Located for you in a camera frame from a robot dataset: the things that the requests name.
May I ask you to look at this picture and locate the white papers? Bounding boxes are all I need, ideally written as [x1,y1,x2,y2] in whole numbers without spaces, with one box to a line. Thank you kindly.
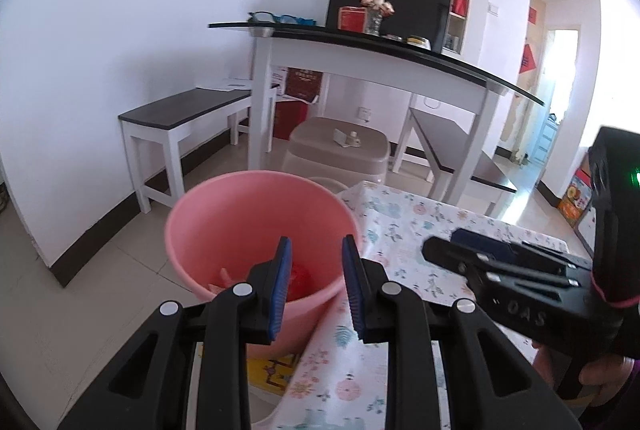
[196,77,253,91]

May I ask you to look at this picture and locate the red paper wall decoration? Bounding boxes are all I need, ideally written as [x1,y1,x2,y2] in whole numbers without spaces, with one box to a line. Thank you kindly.
[520,42,541,75]

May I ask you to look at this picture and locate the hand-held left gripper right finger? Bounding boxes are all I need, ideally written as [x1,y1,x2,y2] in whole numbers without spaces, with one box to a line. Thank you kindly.
[341,235,583,430]

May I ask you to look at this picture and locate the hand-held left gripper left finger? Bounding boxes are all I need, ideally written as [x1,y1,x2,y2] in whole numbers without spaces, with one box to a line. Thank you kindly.
[57,236,293,430]

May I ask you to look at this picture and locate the artificial flowers in vase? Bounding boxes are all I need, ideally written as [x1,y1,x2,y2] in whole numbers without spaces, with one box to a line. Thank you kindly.
[357,0,396,35]

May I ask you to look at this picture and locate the small red box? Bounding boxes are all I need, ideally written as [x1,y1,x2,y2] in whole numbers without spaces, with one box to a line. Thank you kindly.
[337,6,371,32]

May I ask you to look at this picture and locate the beige lidded storage bin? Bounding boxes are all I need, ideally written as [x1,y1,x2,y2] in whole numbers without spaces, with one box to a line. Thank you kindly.
[285,117,392,185]

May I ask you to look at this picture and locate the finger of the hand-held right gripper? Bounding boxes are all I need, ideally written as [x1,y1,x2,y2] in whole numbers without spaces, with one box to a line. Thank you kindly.
[451,229,568,261]
[421,236,501,291]

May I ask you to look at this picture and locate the light blue cabinet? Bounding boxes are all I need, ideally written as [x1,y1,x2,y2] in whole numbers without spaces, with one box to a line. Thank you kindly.
[532,120,558,165]

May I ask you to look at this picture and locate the white table with glass top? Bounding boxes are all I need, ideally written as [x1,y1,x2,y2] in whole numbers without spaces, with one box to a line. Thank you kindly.
[208,20,546,205]

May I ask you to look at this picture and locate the white bench with dark top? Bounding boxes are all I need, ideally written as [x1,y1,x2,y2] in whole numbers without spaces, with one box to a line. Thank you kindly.
[392,106,518,213]
[118,86,278,214]

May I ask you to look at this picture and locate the dark red gift box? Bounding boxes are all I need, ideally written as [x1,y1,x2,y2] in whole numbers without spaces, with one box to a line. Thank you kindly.
[285,66,323,103]

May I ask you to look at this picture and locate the yellow patterned box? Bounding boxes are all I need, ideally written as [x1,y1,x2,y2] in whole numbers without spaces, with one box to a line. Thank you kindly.
[247,355,301,406]

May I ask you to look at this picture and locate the black monitor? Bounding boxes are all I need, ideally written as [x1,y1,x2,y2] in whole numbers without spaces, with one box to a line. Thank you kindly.
[325,0,452,55]

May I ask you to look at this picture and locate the person's right hand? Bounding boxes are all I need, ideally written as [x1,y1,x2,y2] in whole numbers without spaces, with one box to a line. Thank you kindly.
[579,355,637,387]

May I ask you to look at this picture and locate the colourful printed carton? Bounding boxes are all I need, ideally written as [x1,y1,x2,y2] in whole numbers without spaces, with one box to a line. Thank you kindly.
[557,165,596,231]

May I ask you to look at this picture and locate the pink plastic bucket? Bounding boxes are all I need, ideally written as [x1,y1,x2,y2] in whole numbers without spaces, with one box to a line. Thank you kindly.
[164,171,362,361]

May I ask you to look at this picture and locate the red cardboard box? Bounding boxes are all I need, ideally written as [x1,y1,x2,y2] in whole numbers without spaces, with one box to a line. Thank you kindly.
[272,98,310,141]

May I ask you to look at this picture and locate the red plastic wrapper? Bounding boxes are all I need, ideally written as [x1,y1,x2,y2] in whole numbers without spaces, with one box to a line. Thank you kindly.
[286,262,313,301]

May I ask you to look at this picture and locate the floral tablecloth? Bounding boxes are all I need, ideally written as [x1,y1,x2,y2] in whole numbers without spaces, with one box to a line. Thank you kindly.
[277,180,596,430]

